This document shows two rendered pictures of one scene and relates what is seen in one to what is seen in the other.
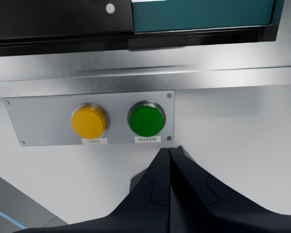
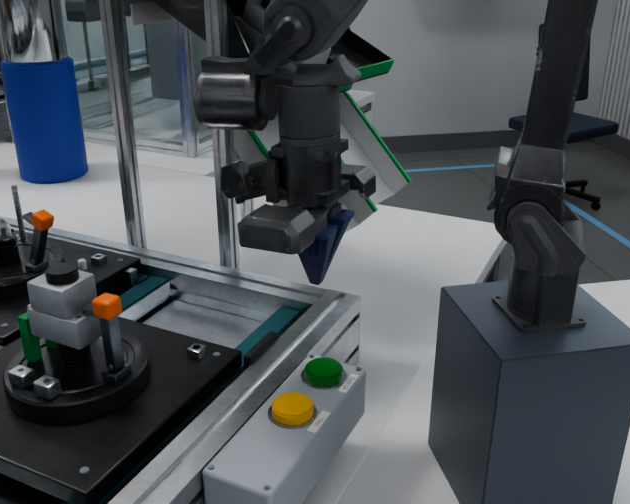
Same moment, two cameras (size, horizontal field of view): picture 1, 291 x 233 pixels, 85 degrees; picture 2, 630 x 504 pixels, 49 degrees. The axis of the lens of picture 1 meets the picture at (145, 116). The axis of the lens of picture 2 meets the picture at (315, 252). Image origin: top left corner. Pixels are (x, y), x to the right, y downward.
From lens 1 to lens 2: 70 cm
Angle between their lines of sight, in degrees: 78
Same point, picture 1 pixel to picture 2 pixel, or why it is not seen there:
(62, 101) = (252, 423)
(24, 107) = (230, 456)
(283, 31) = (308, 301)
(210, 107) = (379, 400)
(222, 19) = (276, 327)
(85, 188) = not seen: outside the picture
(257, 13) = (287, 313)
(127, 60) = (258, 368)
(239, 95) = (379, 375)
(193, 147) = not seen: hidden behind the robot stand
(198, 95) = not seen: hidden behind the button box
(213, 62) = (303, 329)
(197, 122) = (397, 418)
